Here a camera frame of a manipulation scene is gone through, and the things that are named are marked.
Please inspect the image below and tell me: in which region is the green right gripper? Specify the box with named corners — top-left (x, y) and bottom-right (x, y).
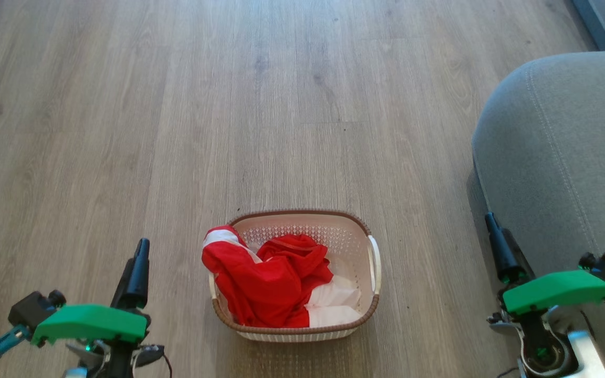
top-left (485, 212), bottom-right (605, 316)

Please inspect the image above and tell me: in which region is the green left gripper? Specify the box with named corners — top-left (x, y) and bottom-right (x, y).
top-left (31, 238), bottom-right (151, 348)

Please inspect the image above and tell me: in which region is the red and white cloth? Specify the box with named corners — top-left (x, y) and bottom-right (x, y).
top-left (201, 225), bottom-right (362, 329)

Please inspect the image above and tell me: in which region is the grey fabric sofa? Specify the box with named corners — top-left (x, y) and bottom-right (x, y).
top-left (472, 51), bottom-right (605, 378)

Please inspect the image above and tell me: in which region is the white laundry basket brown rim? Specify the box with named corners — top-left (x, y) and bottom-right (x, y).
top-left (208, 209), bottom-right (382, 343)

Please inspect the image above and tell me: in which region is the black cable with teal plug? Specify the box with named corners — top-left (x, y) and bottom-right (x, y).
top-left (0, 324), bottom-right (31, 378)

